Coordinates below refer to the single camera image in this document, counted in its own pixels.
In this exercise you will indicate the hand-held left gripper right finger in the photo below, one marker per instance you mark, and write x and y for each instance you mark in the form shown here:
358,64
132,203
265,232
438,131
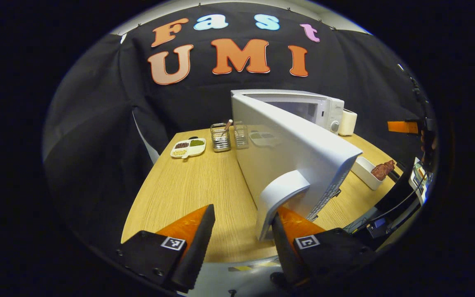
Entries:
285,255

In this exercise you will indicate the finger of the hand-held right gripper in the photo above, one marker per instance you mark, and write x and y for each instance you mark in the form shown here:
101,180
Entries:
400,127

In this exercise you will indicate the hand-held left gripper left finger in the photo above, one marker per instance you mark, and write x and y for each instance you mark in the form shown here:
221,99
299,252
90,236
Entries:
200,247

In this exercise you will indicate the brown meat slice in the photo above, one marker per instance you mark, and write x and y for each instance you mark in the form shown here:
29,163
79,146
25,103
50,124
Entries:
382,170

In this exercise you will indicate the white microwave oven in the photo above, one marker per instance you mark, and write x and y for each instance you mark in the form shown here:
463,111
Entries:
295,152

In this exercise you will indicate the white toaster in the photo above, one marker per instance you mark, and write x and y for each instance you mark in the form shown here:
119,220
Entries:
347,123

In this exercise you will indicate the white rectangular ribbed tray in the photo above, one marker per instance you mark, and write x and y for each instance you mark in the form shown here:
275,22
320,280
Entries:
363,171

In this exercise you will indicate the white divided dish of beans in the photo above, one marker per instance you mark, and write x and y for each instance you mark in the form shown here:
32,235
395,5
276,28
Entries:
188,148

